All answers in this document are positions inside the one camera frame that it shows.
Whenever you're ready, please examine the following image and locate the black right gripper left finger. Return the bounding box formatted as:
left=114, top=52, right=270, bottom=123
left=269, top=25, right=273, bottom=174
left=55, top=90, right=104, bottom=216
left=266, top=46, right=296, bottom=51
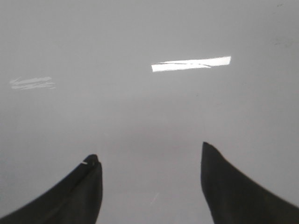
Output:
left=0, top=154, right=103, bottom=224

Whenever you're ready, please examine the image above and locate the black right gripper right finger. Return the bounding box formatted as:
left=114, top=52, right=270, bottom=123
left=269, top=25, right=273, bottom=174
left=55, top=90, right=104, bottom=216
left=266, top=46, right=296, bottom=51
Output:
left=200, top=142, right=299, bottom=224

